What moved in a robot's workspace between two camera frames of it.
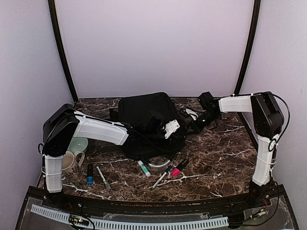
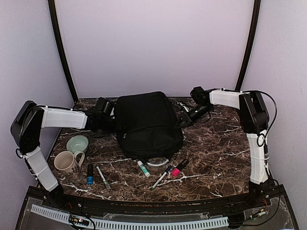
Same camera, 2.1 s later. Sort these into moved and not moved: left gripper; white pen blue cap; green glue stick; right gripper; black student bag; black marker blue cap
Moved: left gripper; right gripper
Not moved: green glue stick; black student bag; black marker blue cap; white pen blue cap
